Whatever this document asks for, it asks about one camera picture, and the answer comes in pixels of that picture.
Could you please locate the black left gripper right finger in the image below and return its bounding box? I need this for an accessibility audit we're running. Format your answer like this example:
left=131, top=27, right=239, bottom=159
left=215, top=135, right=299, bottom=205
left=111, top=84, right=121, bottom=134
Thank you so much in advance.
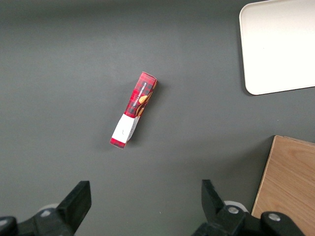
left=191, top=179, right=306, bottom=236

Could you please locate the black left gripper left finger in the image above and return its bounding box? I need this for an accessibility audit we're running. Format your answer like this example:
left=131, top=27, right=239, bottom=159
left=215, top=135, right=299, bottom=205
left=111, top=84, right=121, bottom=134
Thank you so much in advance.
left=0, top=180, right=93, bottom=236

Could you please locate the red plaid cookie box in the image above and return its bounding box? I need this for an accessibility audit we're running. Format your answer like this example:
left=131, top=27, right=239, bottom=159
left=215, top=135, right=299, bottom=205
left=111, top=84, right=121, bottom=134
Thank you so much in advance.
left=109, top=71, right=158, bottom=150

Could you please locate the cream plastic tray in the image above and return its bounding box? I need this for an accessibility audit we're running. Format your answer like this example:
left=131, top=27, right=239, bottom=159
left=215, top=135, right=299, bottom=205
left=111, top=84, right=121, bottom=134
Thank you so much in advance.
left=239, top=0, right=315, bottom=95

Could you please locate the wooden drawer cabinet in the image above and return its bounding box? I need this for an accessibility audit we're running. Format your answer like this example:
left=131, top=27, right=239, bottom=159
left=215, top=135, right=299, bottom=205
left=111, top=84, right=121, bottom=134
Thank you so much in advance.
left=251, top=135, right=315, bottom=236

